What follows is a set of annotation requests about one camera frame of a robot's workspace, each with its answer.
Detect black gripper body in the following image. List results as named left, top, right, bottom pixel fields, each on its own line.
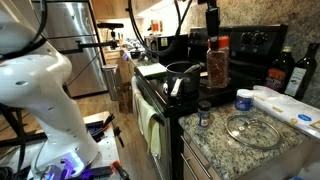
left=205, top=0, right=221, bottom=39

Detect red capped chili flake bottle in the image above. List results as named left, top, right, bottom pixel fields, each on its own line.
left=205, top=35, right=231, bottom=90

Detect light wooden stirring spatula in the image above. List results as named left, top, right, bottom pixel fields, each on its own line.
left=183, top=63, right=202, bottom=75

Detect small black capped spice bottle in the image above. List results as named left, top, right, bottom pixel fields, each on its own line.
left=197, top=100, right=213, bottom=130

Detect black electric stove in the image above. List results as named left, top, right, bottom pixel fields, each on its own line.
left=132, top=23, right=290, bottom=180

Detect black cooking pot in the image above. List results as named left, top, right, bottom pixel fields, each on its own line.
left=162, top=60, right=202, bottom=100

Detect glass pot lid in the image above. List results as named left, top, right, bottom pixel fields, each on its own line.
left=224, top=113, right=284, bottom=151

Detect black coil burner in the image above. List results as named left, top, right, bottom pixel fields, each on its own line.
left=198, top=73, right=234, bottom=91

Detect orange container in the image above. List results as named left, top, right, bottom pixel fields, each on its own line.
left=150, top=19, right=165, bottom=35

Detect black countertop appliance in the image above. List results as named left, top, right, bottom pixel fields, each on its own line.
left=143, top=33, right=198, bottom=66

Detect white jar blue label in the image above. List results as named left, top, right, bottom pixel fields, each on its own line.
left=234, top=88, right=255, bottom=112

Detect green white cutting board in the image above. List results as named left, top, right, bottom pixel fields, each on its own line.
left=136, top=62, right=167, bottom=80

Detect dark bottle orange label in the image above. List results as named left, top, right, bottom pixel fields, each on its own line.
left=264, top=45, right=296, bottom=94

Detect dark olive oil bottle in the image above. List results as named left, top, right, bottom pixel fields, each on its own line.
left=283, top=42, right=320, bottom=101

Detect white plastic bag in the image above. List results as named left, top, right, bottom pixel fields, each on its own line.
left=251, top=84, right=320, bottom=141

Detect white dish towel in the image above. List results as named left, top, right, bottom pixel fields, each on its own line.
left=130, top=75, right=148, bottom=135

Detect brown wooden upper cabinets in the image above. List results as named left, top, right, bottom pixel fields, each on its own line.
left=89, top=0, right=164, bottom=20

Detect yellow dish towel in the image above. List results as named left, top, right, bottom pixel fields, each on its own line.
left=137, top=97, right=163, bottom=160

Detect grey trash can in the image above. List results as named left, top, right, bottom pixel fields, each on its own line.
left=100, top=63, right=124, bottom=102

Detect wooden drawer cabinet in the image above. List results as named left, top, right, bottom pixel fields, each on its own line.
left=177, top=122, right=235, bottom=180

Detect stainless steel fridge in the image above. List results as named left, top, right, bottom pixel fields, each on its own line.
left=31, top=1, right=108, bottom=98

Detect small black clamp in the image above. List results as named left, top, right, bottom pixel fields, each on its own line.
left=112, top=126, right=126, bottom=150

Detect black orange clamp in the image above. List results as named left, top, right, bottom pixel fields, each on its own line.
left=84, top=112, right=116, bottom=139
left=110, top=159, right=132, bottom=180

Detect white robot table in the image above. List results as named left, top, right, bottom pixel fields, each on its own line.
left=0, top=110, right=122, bottom=180

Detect black bar camera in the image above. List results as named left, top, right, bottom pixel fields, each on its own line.
left=96, top=22, right=125, bottom=30

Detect silver drawer handle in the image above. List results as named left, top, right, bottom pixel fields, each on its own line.
left=179, top=151, right=195, bottom=180
left=179, top=134, right=213, bottom=172

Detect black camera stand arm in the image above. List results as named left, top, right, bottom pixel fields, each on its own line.
left=57, top=28, right=120, bottom=55

